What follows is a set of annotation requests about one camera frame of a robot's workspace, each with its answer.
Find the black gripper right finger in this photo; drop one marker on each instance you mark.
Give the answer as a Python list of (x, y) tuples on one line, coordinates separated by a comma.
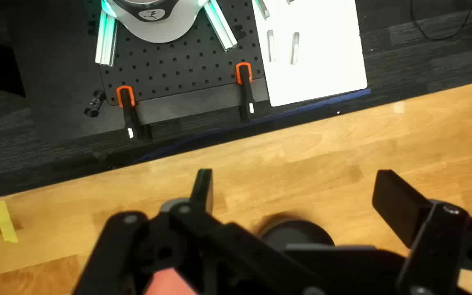
[(433, 246)]

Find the black bowl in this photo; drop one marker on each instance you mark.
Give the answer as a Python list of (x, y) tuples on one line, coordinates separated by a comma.
[(295, 234)]

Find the yellow tape strip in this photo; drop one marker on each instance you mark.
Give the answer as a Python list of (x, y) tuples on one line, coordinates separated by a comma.
[(5, 223)]

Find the pink bowl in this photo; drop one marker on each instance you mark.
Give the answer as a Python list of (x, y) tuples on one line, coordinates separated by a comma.
[(168, 283)]

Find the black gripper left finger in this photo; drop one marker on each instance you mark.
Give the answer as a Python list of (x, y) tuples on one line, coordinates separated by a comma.
[(122, 246)]

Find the short grey metal bar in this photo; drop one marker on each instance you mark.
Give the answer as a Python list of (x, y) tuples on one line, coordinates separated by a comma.
[(271, 46), (295, 47), (263, 8)]

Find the orange and black bar clamp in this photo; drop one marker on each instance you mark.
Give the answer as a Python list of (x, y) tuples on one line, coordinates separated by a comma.
[(130, 115), (245, 92)]

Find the white flat board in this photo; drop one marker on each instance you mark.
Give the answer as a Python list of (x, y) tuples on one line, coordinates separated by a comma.
[(328, 54)]

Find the black perforated breadboard plate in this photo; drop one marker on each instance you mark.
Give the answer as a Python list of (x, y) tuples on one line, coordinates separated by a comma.
[(192, 70)]

